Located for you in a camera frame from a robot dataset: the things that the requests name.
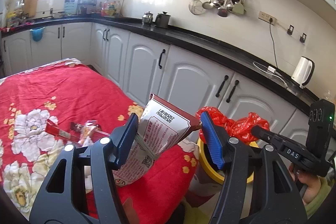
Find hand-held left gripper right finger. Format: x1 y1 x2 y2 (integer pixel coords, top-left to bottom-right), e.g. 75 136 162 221
200 111 308 224

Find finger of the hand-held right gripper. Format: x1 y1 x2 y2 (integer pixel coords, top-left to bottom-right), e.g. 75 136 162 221
251 126 284 148

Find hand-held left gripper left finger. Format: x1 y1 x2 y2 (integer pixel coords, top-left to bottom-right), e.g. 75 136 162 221
29 112 139 224

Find yellow rimmed trash can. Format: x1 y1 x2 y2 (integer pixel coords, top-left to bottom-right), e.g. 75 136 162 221
188 135 254 198

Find red plastic bag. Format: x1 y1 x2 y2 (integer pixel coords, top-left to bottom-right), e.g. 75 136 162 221
197 106 271 143

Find red white snack bag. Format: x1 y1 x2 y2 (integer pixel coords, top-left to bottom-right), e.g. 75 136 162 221
113 93 201 186

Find person's right forearm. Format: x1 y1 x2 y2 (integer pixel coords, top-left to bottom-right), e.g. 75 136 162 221
302 177 332 219

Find person's right hand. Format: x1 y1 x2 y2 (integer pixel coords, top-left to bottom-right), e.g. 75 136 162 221
289 162 326 205

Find clear orange snack wrapper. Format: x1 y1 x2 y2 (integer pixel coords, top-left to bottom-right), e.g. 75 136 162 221
79 121 111 147

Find white electric kettle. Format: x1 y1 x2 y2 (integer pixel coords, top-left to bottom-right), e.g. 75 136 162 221
291 56 315 89

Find red snack wrapper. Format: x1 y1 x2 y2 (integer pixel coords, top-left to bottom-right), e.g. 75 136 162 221
45 119 79 142

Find red floral blanket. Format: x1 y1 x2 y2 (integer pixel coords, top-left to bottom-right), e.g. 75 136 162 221
0 58 200 224

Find white lower kitchen cabinets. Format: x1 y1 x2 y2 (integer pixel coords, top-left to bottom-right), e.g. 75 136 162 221
0 22 336 140

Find black kitchen countertop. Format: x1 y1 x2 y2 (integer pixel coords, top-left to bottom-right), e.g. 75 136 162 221
0 16 319 109

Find steel teapot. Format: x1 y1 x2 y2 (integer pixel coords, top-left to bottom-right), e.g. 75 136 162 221
142 11 154 26

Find black lidded pot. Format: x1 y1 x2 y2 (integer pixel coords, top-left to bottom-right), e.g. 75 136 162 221
154 11 171 28

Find dark round ladle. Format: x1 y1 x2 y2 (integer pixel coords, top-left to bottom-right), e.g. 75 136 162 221
217 0 229 18

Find green spatula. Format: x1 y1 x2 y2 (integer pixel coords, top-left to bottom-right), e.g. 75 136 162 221
232 0 247 16

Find group of condiment bottles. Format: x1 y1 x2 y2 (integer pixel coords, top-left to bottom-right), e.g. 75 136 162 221
101 0 122 17

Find blue hanging plastic bag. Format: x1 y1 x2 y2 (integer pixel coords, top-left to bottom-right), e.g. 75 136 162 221
30 27 45 42

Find pale blue storage box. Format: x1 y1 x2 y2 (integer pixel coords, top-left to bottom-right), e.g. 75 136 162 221
64 2 79 16

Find wooden cutting board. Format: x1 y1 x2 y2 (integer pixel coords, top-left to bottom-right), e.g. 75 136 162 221
21 0 39 18

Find white charger with cable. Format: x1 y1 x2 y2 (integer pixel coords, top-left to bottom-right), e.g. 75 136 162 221
252 61 289 88

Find black power cable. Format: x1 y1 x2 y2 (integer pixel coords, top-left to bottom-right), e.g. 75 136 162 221
269 19 279 68

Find wall power socket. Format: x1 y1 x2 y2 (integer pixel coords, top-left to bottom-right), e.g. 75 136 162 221
259 11 277 25

